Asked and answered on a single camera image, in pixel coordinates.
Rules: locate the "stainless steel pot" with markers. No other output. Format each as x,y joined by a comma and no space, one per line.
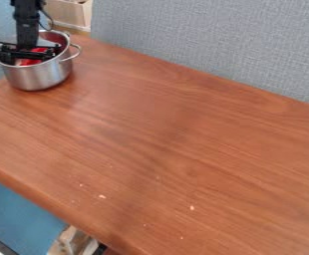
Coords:
47,74

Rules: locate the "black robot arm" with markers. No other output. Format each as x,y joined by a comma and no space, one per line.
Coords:
28,7

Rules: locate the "white frame under table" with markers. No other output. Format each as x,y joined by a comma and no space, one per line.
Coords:
74,242

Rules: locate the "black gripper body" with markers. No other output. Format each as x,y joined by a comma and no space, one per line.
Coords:
28,39

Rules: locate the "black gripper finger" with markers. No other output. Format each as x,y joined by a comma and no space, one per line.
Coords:
7,59

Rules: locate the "beige wooden cabinet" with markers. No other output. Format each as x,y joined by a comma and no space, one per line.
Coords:
71,14

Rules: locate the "red plastic block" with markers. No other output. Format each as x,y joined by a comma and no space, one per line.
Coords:
28,61

